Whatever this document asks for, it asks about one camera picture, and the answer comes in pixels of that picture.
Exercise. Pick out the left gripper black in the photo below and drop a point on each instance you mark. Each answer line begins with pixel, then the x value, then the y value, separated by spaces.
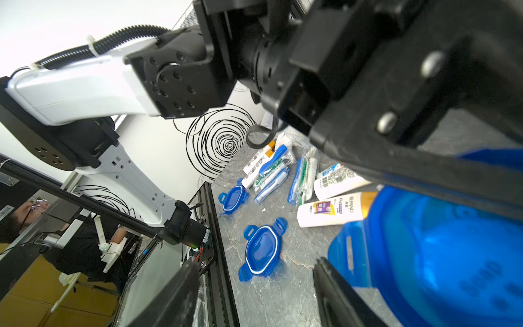
pixel 392 70

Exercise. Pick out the blue comb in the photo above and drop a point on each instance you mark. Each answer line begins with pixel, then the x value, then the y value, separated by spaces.
pixel 280 152

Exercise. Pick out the person in black shirt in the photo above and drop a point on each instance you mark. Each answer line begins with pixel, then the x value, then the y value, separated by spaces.
pixel 81 254

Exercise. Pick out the clear container blue lid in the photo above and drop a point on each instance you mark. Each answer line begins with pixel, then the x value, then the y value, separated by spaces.
pixel 435 263

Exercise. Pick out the white lotion tube orange cap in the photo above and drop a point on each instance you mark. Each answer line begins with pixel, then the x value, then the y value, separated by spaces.
pixel 262 156

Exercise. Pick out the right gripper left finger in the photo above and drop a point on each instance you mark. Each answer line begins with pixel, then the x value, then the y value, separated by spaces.
pixel 154 301

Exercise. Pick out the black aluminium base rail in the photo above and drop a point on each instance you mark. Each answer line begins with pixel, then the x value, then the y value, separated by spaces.
pixel 215 305

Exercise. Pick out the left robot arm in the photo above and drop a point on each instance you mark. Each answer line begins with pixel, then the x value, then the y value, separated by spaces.
pixel 61 111

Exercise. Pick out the blue white toothbrush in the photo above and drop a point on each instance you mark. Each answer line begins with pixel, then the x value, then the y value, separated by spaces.
pixel 273 185

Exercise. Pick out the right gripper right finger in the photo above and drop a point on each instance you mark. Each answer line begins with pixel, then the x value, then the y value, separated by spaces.
pixel 338 303

